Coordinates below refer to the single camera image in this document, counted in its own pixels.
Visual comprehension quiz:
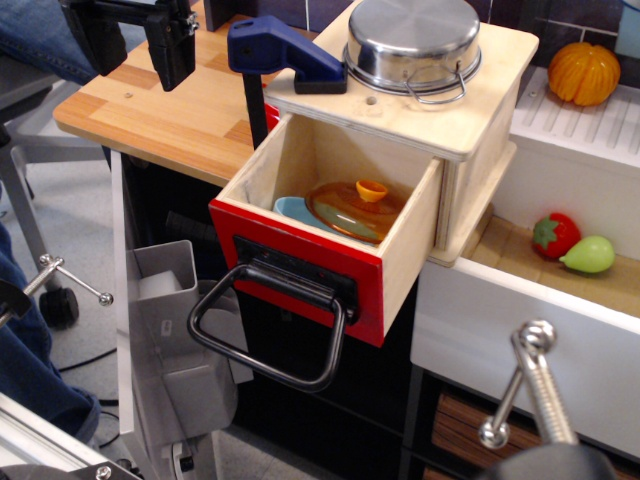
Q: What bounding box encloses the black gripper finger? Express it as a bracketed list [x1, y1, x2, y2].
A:
[60, 1, 127, 76]
[145, 1, 196, 92]

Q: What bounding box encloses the red-fronted wooden drawer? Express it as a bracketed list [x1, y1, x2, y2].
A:
[209, 114, 443, 347]

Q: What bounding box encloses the plywood box housing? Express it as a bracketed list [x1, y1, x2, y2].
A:
[266, 24, 539, 267]

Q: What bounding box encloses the blue bar clamp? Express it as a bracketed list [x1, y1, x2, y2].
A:
[227, 16, 347, 148]

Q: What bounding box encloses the light blue bowl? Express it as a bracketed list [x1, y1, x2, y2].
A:
[273, 196, 332, 233]

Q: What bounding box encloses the metal clamp screw left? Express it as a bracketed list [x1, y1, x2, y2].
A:
[0, 253, 115, 329]

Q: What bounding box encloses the metal clamp screw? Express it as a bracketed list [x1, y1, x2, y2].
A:
[0, 253, 115, 329]
[478, 319, 579, 450]

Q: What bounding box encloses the orange transparent pot lid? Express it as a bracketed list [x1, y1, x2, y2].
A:
[305, 179, 406, 244]

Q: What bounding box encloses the stainless steel pot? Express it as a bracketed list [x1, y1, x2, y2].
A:
[343, 0, 482, 105]

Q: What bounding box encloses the black caster wheel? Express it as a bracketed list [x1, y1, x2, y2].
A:
[39, 288, 79, 330]

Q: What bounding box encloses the blue jeans leg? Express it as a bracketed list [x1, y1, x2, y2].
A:
[0, 224, 103, 444]

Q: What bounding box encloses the orange toy pumpkin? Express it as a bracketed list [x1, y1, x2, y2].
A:
[547, 42, 621, 107]

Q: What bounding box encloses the red toy strawberry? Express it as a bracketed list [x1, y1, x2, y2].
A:
[532, 212, 582, 259]

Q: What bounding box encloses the white toy sink unit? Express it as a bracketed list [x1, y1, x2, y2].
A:
[411, 69, 639, 458]

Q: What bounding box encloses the metal clamp screw right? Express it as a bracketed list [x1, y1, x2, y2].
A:
[478, 319, 579, 450]

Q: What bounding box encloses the green toy pear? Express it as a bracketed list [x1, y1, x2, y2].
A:
[559, 235, 616, 274]

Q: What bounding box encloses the black metal drawer handle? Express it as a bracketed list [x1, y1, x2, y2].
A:
[186, 236, 359, 394]

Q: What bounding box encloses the grey metal bracket column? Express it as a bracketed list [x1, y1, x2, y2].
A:
[126, 240, 238, 445]

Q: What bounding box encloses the black floor cable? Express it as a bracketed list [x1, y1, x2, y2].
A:
[57, 347, 121, 449]

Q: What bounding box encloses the aluminium frame rail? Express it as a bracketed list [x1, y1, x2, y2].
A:
[1, 395, 137, 480]

